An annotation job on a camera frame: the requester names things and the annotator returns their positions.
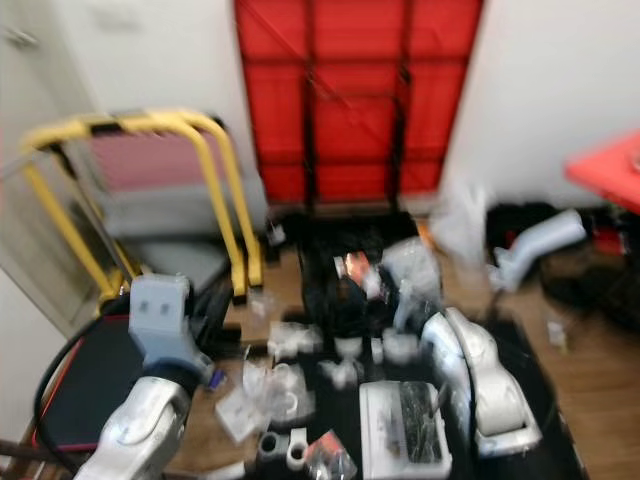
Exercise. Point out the crumpled white paper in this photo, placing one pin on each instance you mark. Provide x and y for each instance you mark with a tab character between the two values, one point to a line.
400	347
348	360
295	338

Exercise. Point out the pink striped cloth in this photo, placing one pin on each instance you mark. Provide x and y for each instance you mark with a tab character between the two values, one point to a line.
150	165

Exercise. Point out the white plastic bag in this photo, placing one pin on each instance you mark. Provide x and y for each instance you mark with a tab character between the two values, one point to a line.
460	225

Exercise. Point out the red table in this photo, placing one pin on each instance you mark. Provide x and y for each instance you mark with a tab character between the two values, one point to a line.
610	175

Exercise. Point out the clear packet with red card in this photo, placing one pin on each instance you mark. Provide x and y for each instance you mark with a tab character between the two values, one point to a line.
330	457

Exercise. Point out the small black bench pad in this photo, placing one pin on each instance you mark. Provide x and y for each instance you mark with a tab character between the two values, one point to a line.
90	390

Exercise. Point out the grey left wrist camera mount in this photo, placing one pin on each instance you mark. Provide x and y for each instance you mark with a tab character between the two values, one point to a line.
165	325

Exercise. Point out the red white snack wrapper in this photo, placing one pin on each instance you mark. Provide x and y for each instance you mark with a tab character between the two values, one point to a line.
353	270

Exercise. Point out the black floor mat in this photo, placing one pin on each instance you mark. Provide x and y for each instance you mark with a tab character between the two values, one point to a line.
490	470

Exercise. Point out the grey folded mat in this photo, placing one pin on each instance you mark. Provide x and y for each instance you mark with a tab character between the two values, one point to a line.
170	225

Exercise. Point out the yellow metal frame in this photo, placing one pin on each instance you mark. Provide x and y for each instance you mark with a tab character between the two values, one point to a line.
160	120

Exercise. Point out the black rubbish bag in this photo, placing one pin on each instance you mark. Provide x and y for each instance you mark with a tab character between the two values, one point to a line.
325	300

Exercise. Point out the red folding panel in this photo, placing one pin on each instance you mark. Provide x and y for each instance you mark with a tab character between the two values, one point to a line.
360	120

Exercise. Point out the clear crumpled plastic bag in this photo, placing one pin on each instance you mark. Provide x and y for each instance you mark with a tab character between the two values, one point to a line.
260	400

